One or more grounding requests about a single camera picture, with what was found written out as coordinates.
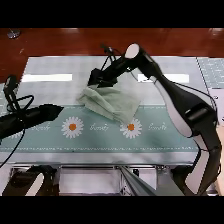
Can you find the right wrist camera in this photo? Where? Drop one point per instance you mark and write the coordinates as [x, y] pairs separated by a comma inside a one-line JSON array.
[[107, 49]]

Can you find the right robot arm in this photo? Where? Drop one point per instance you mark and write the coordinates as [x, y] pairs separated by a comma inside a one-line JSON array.
[[186, 106]]

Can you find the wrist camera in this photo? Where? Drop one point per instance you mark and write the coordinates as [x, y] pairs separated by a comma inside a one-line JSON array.
[[107, 49], [11, 83]]

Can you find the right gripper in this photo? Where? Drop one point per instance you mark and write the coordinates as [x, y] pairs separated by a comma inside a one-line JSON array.
[[101, 78]]

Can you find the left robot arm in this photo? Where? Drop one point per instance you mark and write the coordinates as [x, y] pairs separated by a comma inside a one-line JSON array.
[[33, 116]]

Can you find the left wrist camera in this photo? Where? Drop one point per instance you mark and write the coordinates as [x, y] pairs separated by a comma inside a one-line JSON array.
[[11, 83]]

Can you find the pale green garment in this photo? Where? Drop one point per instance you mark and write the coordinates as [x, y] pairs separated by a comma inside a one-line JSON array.
[[111, 101]]

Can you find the silver frame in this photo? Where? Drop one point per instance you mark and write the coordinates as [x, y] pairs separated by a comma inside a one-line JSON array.
[[140, 185]]

